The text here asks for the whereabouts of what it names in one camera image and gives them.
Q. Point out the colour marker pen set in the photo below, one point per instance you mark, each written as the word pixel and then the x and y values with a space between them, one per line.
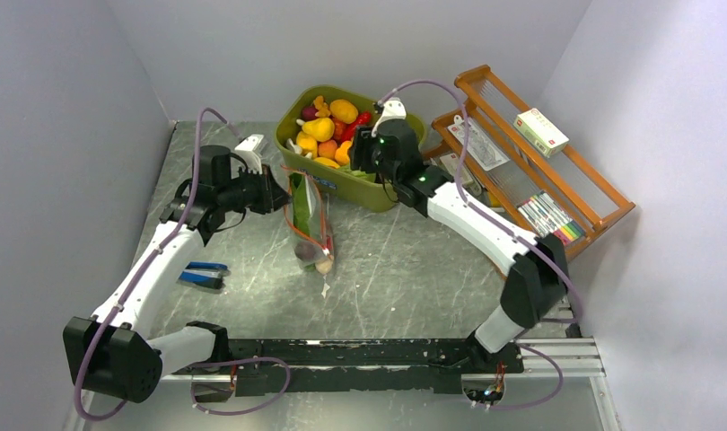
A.
pixel 546 217

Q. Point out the blue black pliers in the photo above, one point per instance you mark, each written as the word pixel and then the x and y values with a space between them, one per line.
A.
pixel 208 275

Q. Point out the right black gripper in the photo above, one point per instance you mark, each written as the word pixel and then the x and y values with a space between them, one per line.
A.
pixel 361 145

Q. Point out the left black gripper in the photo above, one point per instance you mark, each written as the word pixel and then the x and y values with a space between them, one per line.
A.
pixel 271 195

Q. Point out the white packaged card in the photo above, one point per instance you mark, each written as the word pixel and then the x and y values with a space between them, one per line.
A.
pixel 481 147

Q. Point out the small red chili toy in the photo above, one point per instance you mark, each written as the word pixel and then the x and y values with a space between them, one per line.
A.
pixel 361 120

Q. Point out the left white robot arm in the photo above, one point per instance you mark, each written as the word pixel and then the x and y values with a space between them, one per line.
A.
pixel 110 352

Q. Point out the green leafy vegetable toy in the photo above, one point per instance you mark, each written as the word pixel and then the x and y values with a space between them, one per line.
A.
pixel 305 210

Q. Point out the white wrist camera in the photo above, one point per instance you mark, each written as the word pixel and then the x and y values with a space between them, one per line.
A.
pixel 390 109
pixel 249 149

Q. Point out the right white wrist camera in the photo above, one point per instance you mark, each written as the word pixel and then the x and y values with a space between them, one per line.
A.
pixel 390 109

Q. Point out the green plastic bin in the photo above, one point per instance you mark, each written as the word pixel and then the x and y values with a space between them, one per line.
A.
pixel 339 182

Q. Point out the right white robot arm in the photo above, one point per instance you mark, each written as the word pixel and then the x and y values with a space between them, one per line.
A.
pixel 534 268

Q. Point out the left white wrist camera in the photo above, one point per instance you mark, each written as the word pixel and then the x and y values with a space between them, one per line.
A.
pixel 249 149

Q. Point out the small white packaged item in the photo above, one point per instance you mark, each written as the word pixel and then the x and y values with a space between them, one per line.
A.
pixel 451 163

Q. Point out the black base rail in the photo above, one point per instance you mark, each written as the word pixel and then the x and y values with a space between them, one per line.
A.
pixel 443 366

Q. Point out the orange wooden rack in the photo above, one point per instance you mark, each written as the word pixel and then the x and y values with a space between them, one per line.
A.
pixel 574 184

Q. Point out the orange bell pepper toy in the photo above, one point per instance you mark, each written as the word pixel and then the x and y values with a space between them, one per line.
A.
pixel 341 155

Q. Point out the white green box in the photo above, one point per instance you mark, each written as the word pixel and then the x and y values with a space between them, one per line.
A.
pixel 540 132

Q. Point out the dark purple fruit toy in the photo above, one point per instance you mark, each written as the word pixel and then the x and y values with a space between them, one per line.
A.
pixel 306 252

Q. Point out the white garlic toy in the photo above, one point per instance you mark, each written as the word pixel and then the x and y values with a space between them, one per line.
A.
pixel 324 266

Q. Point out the clear zip top bag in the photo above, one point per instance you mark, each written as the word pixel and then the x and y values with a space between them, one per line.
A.
pixel 326 233

